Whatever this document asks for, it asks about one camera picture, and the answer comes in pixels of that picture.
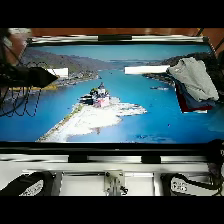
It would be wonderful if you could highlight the grey T-shirt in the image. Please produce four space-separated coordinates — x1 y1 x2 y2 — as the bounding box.
166 56 220 103

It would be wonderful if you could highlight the red garment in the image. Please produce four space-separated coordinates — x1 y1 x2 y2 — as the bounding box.
175 88 214 114

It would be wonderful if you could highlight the blue garment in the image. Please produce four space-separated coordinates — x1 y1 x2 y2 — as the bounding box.
174 80 215 111

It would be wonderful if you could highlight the black cable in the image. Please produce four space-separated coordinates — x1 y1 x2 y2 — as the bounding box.
0 61 45 118

